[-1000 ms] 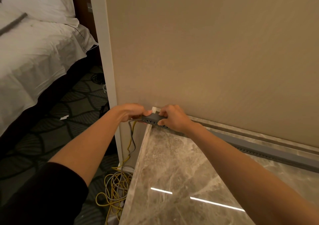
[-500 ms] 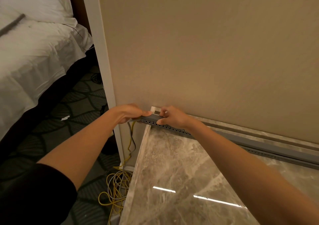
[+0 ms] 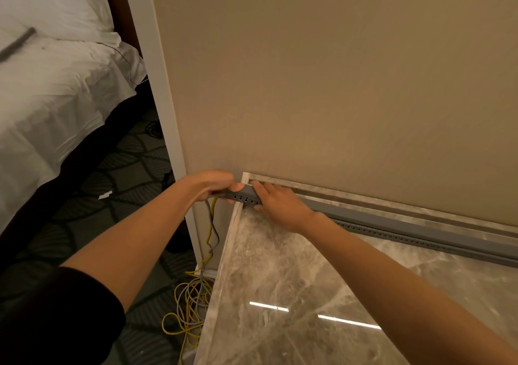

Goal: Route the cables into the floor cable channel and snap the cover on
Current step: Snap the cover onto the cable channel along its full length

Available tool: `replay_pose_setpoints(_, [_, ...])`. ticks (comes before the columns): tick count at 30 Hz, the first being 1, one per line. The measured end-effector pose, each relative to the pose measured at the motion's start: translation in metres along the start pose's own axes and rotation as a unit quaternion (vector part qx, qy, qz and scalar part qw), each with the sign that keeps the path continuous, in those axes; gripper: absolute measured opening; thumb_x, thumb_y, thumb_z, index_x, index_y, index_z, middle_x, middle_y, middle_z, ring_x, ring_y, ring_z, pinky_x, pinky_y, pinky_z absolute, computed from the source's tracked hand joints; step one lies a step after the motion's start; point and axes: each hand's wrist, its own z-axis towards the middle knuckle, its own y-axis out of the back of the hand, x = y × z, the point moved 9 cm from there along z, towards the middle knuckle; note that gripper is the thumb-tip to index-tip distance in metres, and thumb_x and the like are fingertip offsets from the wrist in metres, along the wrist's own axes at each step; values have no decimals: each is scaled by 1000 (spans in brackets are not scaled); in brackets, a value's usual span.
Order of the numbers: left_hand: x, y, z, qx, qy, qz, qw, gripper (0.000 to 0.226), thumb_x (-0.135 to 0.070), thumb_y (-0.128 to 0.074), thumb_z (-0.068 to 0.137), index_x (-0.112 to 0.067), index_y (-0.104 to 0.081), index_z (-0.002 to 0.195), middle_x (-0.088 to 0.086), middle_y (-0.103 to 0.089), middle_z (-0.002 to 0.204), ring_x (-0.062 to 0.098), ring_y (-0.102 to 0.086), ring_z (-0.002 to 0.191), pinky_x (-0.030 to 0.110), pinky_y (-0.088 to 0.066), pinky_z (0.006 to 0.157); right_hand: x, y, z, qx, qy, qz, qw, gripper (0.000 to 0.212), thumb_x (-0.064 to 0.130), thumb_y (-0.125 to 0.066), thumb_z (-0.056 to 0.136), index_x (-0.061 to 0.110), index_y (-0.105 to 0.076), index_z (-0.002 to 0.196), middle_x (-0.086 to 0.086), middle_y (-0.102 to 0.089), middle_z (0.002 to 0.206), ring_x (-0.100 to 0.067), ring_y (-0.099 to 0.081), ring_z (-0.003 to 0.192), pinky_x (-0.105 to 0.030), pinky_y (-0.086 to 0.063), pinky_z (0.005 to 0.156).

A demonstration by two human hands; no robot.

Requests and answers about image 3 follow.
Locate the white door frame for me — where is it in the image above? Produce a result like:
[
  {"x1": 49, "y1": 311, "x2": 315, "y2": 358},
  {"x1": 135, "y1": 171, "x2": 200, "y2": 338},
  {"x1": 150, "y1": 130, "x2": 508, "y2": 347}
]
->
[{"x1": 120, "y1": 0, "x2": 203, "y2": 265}]

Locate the grey cable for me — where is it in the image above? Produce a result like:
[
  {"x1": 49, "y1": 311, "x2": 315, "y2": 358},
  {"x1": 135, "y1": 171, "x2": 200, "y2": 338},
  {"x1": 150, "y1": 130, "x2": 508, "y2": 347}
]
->
[{"x1": 173, "y1": 198, "x2": 221, "y2": 330}]

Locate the yellow cable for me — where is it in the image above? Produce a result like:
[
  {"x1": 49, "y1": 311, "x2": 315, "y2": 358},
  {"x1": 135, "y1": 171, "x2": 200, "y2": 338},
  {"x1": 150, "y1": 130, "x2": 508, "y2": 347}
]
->
[{"x1": 161, "y1": 197, "x2": 220, "y2": 365}]

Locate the brown headboard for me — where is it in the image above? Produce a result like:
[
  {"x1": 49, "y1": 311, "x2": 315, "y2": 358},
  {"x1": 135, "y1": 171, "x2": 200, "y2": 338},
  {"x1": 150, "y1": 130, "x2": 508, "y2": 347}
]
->
[{"x1": 98, "y1": 0, "x2": 143, "y2": 56}]

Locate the white bed sheet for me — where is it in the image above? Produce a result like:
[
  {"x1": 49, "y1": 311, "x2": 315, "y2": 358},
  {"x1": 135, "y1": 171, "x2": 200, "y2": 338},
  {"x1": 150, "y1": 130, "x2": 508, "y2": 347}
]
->
[{"x1": 0, "y1": 32, "x2": 148, "y2": 235}]

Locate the white pillow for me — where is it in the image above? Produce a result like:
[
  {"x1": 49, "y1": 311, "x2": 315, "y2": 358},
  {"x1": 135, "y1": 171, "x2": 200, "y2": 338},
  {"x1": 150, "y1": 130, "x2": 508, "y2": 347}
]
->
[{"x1": 0, "y1": 0, "x2": 115, "y2": 47}]

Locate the grey slotted cable duct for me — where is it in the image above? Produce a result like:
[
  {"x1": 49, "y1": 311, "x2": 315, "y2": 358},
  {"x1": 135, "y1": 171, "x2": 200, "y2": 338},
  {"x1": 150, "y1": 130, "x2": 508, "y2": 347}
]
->
[{"x1": 220, "y1": 190, "x2": 518, "y2": 269}]

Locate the black sleeve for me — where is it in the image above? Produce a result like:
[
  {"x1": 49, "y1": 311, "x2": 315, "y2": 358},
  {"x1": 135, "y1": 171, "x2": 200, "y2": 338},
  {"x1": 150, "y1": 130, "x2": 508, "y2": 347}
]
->
[{"x1": 0, "y1": 266, "x2": 127, "y2": 365}]

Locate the person's left forearm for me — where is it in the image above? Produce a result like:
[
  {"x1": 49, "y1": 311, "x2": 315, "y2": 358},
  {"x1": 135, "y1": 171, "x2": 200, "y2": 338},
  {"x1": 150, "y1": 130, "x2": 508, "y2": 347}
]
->
[{"x1": 59, "y1": 177, "x2": 196, "y2": 314}]

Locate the grey duct cover strip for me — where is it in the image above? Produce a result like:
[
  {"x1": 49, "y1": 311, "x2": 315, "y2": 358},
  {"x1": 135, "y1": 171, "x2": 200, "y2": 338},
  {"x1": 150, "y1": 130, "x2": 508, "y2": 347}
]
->
[{"x1": 218, "y1": 184, "x2": 518, "y2": 261}]

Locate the person's right forearm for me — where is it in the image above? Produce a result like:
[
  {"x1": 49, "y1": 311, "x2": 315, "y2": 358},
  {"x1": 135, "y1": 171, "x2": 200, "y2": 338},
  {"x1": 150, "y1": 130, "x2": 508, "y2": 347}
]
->
[{"x1": 302, "y1": 213, "x2": 518, "y2": 365}]

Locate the person's left hand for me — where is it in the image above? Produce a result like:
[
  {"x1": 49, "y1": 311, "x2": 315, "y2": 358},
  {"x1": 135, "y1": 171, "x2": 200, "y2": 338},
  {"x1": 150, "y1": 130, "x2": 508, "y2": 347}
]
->
[{"x1": 179, "y1": 169, "x2": 246, "y2": 205}]

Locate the person's right hand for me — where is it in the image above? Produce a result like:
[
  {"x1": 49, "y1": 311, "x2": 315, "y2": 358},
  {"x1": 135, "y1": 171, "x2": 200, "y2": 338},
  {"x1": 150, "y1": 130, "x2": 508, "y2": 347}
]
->
[{"x1": 250, "y1": 180, "x2": 319, "y2": 236}]

